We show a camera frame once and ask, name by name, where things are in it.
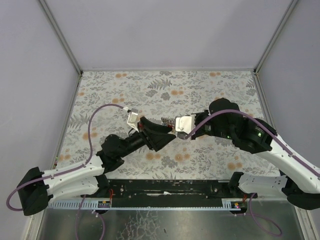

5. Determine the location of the aluminium frame post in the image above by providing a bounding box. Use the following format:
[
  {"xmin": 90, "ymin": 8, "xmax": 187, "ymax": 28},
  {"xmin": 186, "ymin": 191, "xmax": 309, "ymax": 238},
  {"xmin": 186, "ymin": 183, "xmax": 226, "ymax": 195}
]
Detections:
[
  {"xmin": 37, "ymin": 0, "xmax": 84, "ymax": 76},
  {"xmin": 253, "ymin": 0, "xmax": 300, "ymax": 75}
]

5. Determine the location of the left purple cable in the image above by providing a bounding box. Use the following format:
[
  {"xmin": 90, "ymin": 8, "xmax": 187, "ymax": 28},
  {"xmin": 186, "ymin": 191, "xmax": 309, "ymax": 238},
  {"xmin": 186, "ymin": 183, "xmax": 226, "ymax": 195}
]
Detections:
[{"xmin": 6, "ymin": 103, "xmax": 130, "ymax": 213}]

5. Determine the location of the left aluminium frame post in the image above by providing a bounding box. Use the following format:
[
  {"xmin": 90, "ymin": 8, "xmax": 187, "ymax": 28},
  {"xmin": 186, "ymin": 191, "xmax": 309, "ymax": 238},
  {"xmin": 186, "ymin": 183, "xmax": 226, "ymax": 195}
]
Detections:
[{"xmin": 37, "ymin": 0, "xmax": 84, "ymax": 76}]

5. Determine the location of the right aluminium frame post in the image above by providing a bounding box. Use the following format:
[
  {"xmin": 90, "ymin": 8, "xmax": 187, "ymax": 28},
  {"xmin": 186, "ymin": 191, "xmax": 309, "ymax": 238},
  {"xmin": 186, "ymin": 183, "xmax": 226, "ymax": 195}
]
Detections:
[{"xmin": 253, "ymin": 0, "xmax": 300, "ymax": 75}]

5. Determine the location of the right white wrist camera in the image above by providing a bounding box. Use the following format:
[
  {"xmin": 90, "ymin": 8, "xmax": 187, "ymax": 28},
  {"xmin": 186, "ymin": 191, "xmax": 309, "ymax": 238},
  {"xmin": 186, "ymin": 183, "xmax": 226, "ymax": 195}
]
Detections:
[{"xmin": 174, "ymin": 114, "xmax": 196, "ymax": 140}]

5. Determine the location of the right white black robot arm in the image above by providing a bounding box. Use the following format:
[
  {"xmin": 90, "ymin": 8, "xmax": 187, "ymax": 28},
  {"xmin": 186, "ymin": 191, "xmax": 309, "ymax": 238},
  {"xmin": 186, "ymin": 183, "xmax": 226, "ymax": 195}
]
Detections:
[{"xmin": 190, "ymin": 98, "xmax": 320, "ymax": 210}]

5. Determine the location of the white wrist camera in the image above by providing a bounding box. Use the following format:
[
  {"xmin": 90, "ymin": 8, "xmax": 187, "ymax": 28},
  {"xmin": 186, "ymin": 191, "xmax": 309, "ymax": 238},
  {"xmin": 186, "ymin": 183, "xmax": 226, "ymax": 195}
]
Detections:
[
  {"xmin": 126, "ymin": 108, "xmax": 139, "ymax": 132},
  {"xmin": 174, "ymin": 114, "xmax": 196, "ymax": 140}
]

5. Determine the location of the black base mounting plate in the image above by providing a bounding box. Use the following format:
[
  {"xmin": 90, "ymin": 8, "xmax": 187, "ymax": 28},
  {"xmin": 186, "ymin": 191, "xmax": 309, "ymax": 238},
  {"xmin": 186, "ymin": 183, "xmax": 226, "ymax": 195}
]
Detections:
[{"xmin": 96, "ymin": 172, "xmax": 258, "ymax": 216}]

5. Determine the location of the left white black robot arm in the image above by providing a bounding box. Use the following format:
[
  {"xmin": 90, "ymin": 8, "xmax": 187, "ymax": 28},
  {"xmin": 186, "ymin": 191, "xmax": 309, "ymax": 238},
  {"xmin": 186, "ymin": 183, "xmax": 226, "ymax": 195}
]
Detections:
[{"xmin": 17, "ymin": 117, "xmax": 176, "ymax": 216}]

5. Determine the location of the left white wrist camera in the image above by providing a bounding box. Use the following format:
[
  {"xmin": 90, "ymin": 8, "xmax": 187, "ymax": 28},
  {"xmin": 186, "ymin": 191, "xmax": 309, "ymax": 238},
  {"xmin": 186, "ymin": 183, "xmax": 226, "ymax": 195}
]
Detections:
[{"xmin": 126, "ymin": 108, "xmax": 139, "ymax": 132}]

